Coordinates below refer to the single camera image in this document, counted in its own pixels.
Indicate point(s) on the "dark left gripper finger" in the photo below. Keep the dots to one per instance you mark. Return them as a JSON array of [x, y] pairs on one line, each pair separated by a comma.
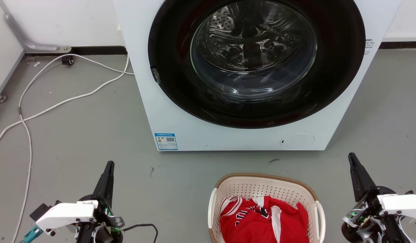
[[109, 189], [102, 184]]

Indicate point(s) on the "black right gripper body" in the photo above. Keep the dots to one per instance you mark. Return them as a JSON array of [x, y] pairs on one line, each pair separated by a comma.
[[369, 219]]

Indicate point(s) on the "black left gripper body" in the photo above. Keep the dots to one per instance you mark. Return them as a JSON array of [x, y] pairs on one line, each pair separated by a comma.
[[105, 219]]

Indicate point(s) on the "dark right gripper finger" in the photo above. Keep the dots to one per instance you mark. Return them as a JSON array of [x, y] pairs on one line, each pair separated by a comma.
[[357, 182], [366, 180]]

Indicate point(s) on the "cream plastic laundry basket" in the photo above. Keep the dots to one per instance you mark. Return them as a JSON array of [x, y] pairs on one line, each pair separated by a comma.
[[261, 185]]

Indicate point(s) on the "round white filter cover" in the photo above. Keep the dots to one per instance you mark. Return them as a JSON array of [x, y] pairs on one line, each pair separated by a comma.
[[297, 141]]

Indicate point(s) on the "blue energy label sticker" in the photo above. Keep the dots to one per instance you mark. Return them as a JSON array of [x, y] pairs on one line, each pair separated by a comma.
[[166, 141]]

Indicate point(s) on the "white front-load washing machine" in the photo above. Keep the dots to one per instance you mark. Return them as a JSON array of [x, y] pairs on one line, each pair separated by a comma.
[[181, 128]]

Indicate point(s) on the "red and white garment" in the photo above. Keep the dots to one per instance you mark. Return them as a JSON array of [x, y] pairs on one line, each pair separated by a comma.
[[258, 222]]

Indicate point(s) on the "black round washer door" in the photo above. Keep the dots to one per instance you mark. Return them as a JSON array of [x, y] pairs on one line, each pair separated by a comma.
[[181, 84]]

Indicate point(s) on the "metal floor door stop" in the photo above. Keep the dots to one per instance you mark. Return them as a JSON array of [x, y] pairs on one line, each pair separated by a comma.
[[1, 98]]

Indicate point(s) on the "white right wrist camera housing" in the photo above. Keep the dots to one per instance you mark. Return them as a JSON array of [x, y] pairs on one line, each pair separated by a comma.
[[401, 204]]

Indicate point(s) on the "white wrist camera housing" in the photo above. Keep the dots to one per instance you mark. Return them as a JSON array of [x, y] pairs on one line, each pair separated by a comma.
[[64, 216], [401, 204]]

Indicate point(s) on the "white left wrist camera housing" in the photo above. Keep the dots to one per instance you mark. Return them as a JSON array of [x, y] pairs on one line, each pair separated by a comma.
[[64, 216]]

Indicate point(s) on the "grey wall pipe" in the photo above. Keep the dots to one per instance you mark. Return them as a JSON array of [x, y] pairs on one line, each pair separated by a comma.
[[22, 37]]

